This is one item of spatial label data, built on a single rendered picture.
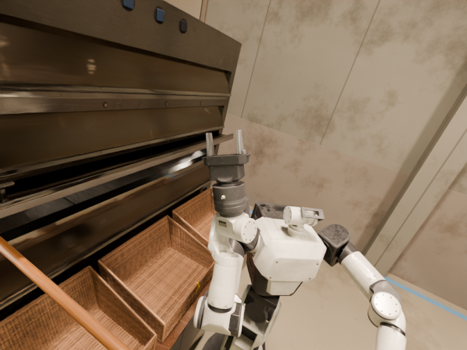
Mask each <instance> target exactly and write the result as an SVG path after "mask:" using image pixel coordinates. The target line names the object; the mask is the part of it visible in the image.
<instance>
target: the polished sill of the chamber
mask: <svg viewBox="0 0 467 350"><path fill-rule="evenodd" d="M203 157H206V154H205V155H203V156H200V157H198V158H194V159H192V160H189V161H187V162H184V163H181V164H180V165H176V166H174V167H171V168H169V169H166V170H163V171H161V172H159V173H156V174H153V175H151V176H148V177H145V178H142V179H140V180H138V181H135V182H132V183H130V184H128V185H124V186H122V187H119V188H117V189H114V190H111V191H110V192H107V193H104V194H101V195H99V196H97V197H93V198H91V199H88V200H86V201H83V202H81V203H78V204H76V205H73V206H70V207H68V208H65V209H62V210H59V211H58V212H54V213H52V214H50V215H47V216H45V217H41V218H39V219H37V220H34V221H32V222H29V223H27V224H23V225H21V226H18V227H16V228H13V229H10V230H9V231H6V232H3V233H0V236H1V237H2V238H3V239H4V240H5V241H6V242H7V243H9V244H10V245H11V246H12V247H14V248H15V247H17V246H19V245H21V244H23V243H25V242H28V241H30V240H33V239H35V238H37V237H40V236H41V235H44V234H46V233H48V232H50V231H53V230H55V229H57V228H60V227H61V226H64V225H66V224H68V223H71V222H73V221H75V220H77V219H80V218H82V217H85V216H86V215H89V214H91V213H93V212H95V211H98V210H100V209H102V208H105V207H106V206H109V205H111V204H113V203H116V202H118V201H120V200H123V199H125V198H127V197H130V196H131V195H133V194H136V193H138V192H141V191H143V190H145V189H147V188H150V187H151V186H154V185H156V184H158V183H161V182H163V181H165V180H168V179H169V178H172V177H174V176H176V175H178V174H181V173H183V172H186V171H188V170H189V169H192V168H194V167H196V166H199V165H201V164H203V163H204V160H202V158H203Z"/></svg>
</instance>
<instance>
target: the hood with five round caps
mask: <svg viewBox="0 0 467 350"><path fill-rule="evenodd" d="M0 13H1V14H5V15H10V16H13V17H18V18H20V19H25V20H29V21H32V22H37V23H40V24H45V25H48V26H53V27H56V28H61V29H65V30H67V31H72V32H75V33H80V34H84V35H89V36H92V37H95V38H100V39H103V40H108V41H111V42H116V43H119V44H124V45H127V46H130V47H135V48H139V49H144V50H147V51H152V52H155V53H160V54H163V55H166V56H171V57H174V58H179V59H182V60H187V61H190V62H194V63H199V64H202V65H207V66H210V67H214V68H218V69H223V70H226V71H229V72H231V71H232V68H233V64H234V58H235V55H236V48H237V45H238V42H237V41H235V40H234V39H232V38H230V37H229V36H227V35H225V34H223V33H221V32H219V31H217V30H215V29H214V28H212V27H210V26H209V25H207V24H205V23H203V22H201V21H199V20H198V19H195V18H194V17H192V16H190V15H188V14H187V13H185V12H183V11H181V10H179V9H178V8H175V7H174V6H172V5H170V4H168V3H167V2H165V1H163V0H0Z"/></svg>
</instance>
